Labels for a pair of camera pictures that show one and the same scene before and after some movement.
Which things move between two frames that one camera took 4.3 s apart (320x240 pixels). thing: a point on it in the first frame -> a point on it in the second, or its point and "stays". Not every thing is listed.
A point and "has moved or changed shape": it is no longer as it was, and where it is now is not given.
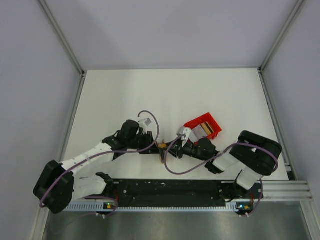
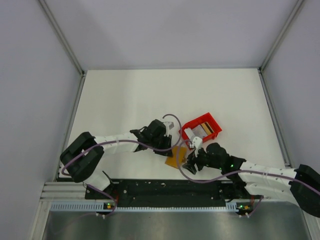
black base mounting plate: [178, 191] stays
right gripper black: [176, 149] -> [192, 159]
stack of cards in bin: [202, 130] stays
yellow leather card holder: [162, 147] has moved or changed shape
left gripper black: [148, 138] -> [167, 141]
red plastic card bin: [207, 118] stays
